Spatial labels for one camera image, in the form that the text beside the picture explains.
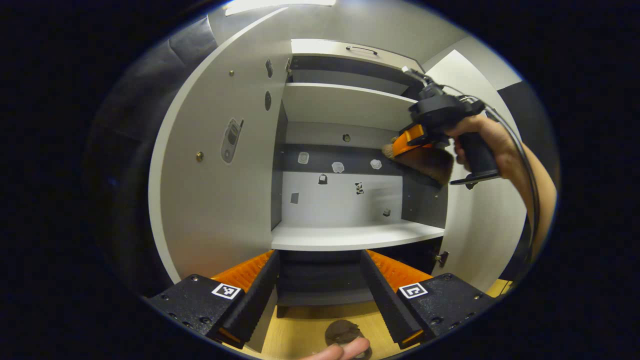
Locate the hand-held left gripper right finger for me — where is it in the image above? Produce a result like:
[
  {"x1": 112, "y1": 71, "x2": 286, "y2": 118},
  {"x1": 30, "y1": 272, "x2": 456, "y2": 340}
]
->
[{"x1": 359, "y1": 250, "x2": 495, "y2": 351}]

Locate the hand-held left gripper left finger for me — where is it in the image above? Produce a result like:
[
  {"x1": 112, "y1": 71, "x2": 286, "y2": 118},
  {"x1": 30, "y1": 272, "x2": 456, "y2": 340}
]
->
[{"x1": 147, "y1": 250, "x2": 282, "y2": 351}]

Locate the brown fuzzy shoe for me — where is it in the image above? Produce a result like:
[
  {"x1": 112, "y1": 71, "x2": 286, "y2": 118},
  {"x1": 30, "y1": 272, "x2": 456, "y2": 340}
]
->
[
  {"x1": 324, "y1": 320, "x2": 373, "y2": 360},
  {"x1": 382, "y1": 142, "x2": 455, "y2": 186}
]

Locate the white shoe cabinet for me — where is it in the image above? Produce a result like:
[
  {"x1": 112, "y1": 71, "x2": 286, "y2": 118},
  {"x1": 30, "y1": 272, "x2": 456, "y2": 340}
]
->
[{"x1": 270, "y1": 39, "x2": 451, "y2": 318}]

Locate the white shoe cabinet door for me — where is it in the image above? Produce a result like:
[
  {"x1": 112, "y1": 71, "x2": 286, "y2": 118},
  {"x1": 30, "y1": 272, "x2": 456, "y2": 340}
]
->
[
  {"x1": 422, "y1": 49, "x2": 530, "y2": 293},
  {"x1": 148, "y1": 6, "x2": 294, "y2": 354}
]

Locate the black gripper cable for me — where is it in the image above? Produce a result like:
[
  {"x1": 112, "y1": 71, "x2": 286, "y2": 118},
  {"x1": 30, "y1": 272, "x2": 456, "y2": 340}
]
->
[{"x1": 440, "y1": 82, "x2": 542, "y2": 263}]

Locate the white cabinet drawer with handle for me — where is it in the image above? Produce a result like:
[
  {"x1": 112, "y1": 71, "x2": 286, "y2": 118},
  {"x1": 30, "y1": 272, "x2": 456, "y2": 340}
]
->
[{"x1": 290, "y1": 39, "x2": 426, "y2": 73}]

